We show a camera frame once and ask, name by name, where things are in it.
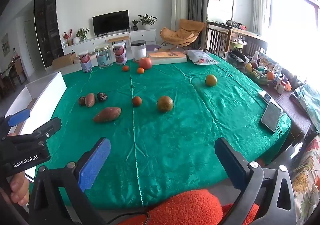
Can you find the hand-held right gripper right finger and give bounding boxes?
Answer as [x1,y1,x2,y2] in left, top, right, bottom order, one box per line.
[214,137,298,225]

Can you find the large sweet potato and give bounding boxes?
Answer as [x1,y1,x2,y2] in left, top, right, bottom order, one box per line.
[93,107,122,123]

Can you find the clear jar gold lid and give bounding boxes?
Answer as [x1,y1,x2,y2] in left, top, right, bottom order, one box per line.
[94,44,113,69]

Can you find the brown coffee table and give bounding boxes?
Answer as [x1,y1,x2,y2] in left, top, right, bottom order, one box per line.
[262,81,312,143]

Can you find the basket of produce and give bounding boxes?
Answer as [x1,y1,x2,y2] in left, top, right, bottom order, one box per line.
[244,63,275,85]

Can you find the green plastic stool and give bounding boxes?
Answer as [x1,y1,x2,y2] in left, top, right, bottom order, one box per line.
[229,40,247,52]

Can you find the person's left hand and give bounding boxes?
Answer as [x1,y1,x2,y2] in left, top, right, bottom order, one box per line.
[9,171,30,207]

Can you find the white curtain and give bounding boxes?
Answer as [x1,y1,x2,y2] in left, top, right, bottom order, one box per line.
[252,0,272,36]

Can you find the white TV cabinet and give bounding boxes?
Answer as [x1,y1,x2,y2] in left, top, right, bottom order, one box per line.
[62,29,157,56]

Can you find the wooden dining chair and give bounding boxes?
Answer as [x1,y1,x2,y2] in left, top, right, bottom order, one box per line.
[0,55,28,93]

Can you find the black bag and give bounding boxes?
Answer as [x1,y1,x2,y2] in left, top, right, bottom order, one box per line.
[225,49,249,68]

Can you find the covered standing air conditioner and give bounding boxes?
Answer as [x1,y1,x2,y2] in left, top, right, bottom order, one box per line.
[171,0,190,31]

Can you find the floral sofa cover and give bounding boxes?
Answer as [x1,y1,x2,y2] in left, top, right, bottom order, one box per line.
[291,135,320,225]

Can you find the black cable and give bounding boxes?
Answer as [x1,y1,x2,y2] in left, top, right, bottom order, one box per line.
[105,211,150,225]

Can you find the flat orange box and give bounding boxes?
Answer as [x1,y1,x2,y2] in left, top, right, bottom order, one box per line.
[147,51,188,65]

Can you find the tin can red label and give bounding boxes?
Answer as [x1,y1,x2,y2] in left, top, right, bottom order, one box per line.
[114,42,128,66]
[78,52,93,73]

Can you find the large potted plant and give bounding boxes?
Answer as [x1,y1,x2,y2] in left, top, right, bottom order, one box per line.
[138,14,158,30]

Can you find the smartphone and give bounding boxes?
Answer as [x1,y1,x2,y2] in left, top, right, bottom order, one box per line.
[261,102,282,132]

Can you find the small sweet potato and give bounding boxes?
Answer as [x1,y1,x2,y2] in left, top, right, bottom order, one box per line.
[85,93,96,108]

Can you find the wooden stool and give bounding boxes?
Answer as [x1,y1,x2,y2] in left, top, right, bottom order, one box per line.
[107,36,130,53]

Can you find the white plastic bag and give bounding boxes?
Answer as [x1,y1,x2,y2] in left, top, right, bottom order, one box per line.
[185,49,218,66]

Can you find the red apple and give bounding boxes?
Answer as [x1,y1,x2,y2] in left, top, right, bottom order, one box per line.
[138,57,153,70]

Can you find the light blue floral cloth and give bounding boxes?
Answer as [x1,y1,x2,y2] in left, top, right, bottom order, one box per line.
[290,82,320,129]

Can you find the orange lounge chair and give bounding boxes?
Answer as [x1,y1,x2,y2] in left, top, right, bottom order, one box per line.
[160,18,205,48]

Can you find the red flowers in vase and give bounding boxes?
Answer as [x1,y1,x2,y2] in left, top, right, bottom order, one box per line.
[62,29,73,47]

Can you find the green tablecloth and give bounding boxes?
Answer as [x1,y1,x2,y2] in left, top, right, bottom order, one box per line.
[34,51,292,210]

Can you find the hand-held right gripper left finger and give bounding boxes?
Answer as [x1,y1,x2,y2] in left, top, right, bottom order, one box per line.
[29,137,112,225]

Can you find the black display cabinet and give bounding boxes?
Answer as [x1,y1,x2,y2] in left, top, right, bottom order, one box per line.
[34,0,64,68]

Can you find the clear jar black lid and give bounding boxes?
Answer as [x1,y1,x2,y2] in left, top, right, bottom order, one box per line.
[131,40,147,61]

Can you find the brown cardboard box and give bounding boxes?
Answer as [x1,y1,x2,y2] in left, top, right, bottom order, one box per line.
[52,52,77,70]

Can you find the small white device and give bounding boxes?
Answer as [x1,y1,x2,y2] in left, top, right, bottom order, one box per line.
[258,90,273,103]

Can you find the framed wall picture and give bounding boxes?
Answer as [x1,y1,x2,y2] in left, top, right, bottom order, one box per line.
[1,33,10,57]

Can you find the orange fuzzy clothing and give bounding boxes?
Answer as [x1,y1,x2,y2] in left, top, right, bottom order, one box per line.
[117,189,260,225]

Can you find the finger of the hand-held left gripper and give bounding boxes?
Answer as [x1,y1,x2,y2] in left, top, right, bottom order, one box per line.
[32,117,62,142]
[0,109,31,138]

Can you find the television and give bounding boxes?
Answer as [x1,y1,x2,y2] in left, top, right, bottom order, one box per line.
[92,10,130,36]

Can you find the bushy potted plant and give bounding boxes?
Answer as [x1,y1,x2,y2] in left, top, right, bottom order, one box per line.
[76,27,90,41]

